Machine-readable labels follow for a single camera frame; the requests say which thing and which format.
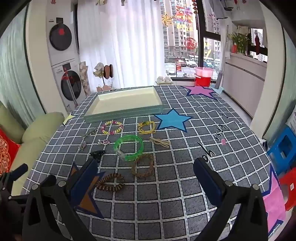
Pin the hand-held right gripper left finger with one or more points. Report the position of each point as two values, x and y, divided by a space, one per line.
84 180

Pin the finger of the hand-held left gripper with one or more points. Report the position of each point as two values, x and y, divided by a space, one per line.
19 168

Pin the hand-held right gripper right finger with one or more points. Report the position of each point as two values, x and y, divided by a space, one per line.
208 180

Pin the black claw hair clip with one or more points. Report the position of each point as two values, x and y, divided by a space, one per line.
97 153

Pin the green plastic bangle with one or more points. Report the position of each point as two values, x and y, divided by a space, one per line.
129 138

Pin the beige hair clip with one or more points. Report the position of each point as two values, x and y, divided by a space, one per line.
159 141

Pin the green leather tray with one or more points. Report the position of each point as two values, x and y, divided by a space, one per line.
124 99

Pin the red patterned cushion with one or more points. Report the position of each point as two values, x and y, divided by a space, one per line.
8 150

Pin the pale green sofa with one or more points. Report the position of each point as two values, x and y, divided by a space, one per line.
34 129

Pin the grey checked star tablecloth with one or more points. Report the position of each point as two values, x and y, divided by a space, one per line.
161 176

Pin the blue plastic stool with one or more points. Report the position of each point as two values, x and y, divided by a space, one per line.
282 153

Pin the red box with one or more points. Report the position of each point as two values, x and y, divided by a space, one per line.
289 187

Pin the metal shoe rack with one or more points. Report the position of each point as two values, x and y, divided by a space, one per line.
104 88

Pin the red bucket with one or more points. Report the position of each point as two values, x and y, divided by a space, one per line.
203 81

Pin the red mop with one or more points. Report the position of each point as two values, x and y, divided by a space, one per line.
65 77

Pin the white cardboard box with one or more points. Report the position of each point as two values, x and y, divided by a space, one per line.
292 120

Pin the patterned wrapping paper roll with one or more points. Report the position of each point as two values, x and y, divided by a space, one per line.
83 76

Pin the white low cabinet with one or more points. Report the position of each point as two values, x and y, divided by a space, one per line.
242 78

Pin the white floor slippers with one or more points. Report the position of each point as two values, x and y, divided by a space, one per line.
164 80

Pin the brown slipper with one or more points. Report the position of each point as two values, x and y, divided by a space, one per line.
111 70
106 70

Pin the cream plush slipper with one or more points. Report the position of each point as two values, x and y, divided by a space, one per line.
99 69

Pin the red paper-cut window decal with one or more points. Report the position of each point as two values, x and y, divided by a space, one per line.
190 44

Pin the white curtain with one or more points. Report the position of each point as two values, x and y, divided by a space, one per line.
129 46

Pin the potted green plant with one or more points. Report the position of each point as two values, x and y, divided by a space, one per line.
240 41

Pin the colourful window decal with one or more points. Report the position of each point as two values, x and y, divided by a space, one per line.
182 16

